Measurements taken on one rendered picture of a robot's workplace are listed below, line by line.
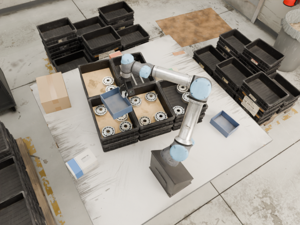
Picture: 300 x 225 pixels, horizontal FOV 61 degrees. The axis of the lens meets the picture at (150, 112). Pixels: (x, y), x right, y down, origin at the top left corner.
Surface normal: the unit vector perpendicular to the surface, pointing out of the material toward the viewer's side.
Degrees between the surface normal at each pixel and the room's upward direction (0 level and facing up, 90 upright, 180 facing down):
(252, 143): 0
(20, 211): 0
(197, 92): 43
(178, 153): 59
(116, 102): 1
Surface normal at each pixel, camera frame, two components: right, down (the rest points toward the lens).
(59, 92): 0.05, -0.57
